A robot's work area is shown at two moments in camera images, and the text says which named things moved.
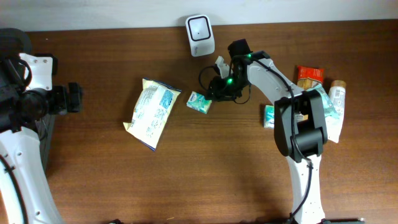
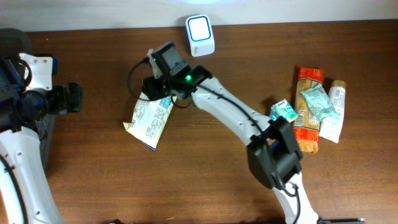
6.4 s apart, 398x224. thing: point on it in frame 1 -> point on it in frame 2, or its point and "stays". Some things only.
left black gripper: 74,97 stays
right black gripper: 216,90 -> 152,90
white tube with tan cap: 337,96 stays
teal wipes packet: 328,109 stays
